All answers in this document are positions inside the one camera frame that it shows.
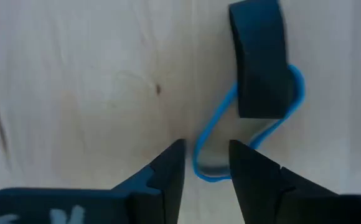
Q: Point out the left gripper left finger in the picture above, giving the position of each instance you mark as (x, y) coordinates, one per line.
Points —
(165, 186)

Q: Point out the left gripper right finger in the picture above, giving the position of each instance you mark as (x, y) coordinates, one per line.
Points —
(258, 186)

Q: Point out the blue rubber band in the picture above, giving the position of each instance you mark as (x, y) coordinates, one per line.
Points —
(299, 87)

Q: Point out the black wide rubber band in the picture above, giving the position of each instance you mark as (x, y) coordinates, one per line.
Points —
(261, 62)

